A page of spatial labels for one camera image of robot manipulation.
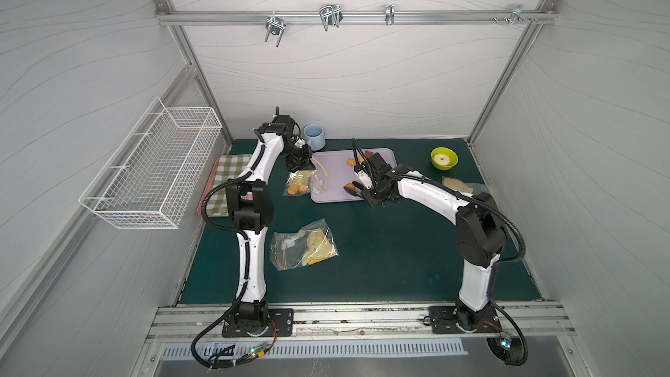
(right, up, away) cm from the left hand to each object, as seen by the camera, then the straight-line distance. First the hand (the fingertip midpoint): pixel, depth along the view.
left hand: (316, 165), depth 94 cm
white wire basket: (-42, -4, -26) cm, 49 cm away
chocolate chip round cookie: (-6, -9, +8) cm, 13 cm away
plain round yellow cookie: (-10, -10, +9) cm, 17 cm away
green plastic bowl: (+57, +5, +18) cm, 60 cm away
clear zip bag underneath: (-4, -6, +4) cm, 8 cm away
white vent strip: (-26, -46, -30) cm, 60 cm away
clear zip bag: (+61, -9, +10) cm, 62 cm away
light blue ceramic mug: (-3, +13, +19) cm, 23 cm away
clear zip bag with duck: (-2, -27, -6) cm, 28 cm away
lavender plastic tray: (+9, -2, +8) cm, 12 cm away
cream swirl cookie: (+13, -8, +11) cm, 19 cm away
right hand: (+20, -10, -1) cm, 22 cm away
